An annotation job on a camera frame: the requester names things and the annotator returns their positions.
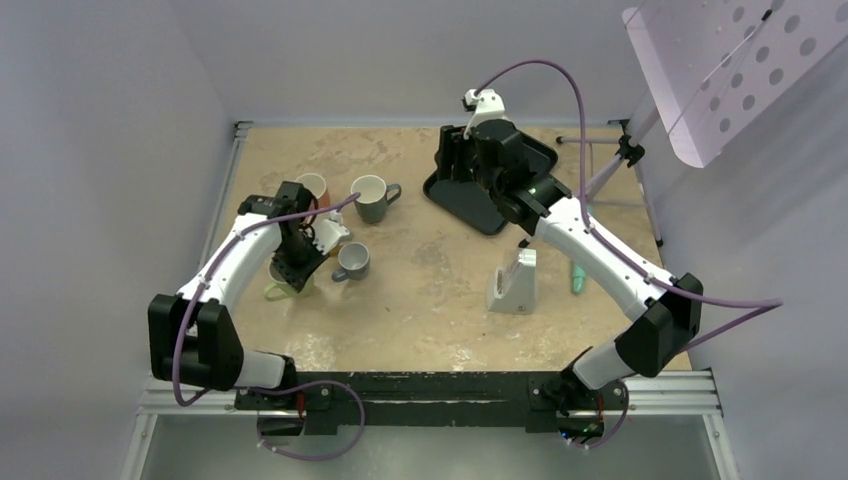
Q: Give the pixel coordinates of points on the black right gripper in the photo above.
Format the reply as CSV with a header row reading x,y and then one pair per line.
x,y
453,143

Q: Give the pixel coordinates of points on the music stand tripod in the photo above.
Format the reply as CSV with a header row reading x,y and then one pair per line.
x,y
614,190

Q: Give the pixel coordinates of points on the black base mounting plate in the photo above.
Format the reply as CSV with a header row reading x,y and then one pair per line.
x,y
535,401

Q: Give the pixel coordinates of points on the small blue-grey mug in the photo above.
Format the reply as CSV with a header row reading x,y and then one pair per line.
x,y
354,262

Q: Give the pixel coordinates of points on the perforated music stand desk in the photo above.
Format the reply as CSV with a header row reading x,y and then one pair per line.
x,y
713,67

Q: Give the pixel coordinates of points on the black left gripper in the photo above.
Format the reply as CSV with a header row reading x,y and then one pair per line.
x,y
297,276

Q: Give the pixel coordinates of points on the aluminium frame rail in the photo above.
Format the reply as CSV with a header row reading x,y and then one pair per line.
x,y
671,428

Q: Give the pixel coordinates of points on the teal handled tool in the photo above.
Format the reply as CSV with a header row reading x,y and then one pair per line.
x,y
578,279

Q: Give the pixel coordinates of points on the green mug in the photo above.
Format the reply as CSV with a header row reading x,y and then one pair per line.
x,y
278,289

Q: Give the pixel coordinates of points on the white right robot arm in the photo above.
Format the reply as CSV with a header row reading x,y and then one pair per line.
x,y
663,309

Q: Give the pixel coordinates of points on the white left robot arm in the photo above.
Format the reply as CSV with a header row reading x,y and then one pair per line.
x,y
191,333

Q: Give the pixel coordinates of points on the pink mug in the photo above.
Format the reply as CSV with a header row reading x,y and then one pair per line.
x,y
317,185

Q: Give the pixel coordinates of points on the black plastic tray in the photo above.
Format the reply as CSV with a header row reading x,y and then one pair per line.
x,y
464,205

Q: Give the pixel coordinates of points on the white metronome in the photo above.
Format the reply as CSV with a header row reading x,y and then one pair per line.
x,y
513,287

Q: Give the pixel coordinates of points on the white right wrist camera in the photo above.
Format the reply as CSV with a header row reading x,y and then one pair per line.
x,y
483,105

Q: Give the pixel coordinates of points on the grey-blue ceramic mug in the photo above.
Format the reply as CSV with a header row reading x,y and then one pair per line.
x,y
375,197

